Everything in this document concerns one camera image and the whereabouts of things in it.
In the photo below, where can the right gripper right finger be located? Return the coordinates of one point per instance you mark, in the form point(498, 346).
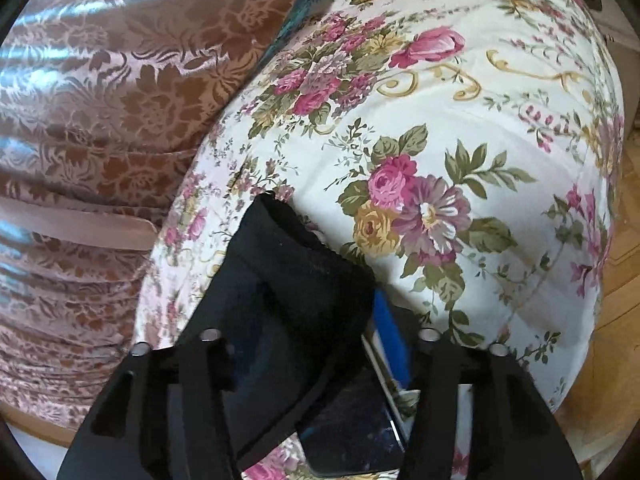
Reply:
point(478, 414)

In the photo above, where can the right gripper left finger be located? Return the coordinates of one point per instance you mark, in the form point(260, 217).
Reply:
point(160, 416)

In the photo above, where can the black embroidered pants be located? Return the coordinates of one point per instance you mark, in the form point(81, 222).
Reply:
point(278, 329)

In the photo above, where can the black smartphone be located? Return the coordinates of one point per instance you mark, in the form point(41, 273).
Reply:
point(355, 431)

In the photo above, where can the floral quilt bedspread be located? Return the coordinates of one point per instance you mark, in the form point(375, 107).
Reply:
point(463, 150)

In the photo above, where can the pink brown floral curtain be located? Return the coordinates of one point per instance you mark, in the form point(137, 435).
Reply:
point(104, 104)

